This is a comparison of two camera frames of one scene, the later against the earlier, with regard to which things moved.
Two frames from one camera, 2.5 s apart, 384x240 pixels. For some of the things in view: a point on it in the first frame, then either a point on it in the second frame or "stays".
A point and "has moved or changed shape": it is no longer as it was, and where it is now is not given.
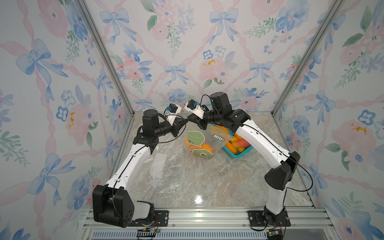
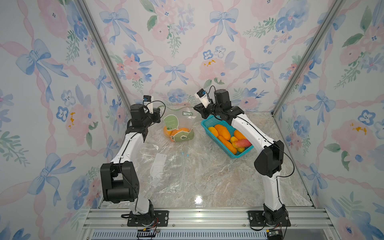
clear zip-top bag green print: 205,143 has moved or changed shape
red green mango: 241,144 stays
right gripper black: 199,121 → 202,111
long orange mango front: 229,145 stays
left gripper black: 176,125 → 156,114
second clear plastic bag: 164,175 stays
